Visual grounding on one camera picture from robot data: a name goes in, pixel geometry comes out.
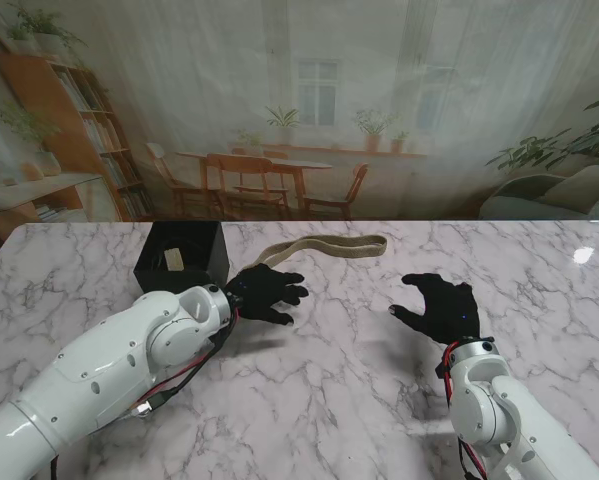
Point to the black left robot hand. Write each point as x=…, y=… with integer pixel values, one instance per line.
x=264, y=295

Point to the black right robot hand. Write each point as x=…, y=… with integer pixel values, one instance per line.
x=449, y=312

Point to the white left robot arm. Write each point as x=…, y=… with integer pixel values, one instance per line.
x=104, y=380

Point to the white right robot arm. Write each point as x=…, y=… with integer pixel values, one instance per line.
x=504, y=415

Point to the black belt storage box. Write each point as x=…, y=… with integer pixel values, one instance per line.
x=189, y=240

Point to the printed room scene backdrop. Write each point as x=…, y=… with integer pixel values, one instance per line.
x=299, y=100

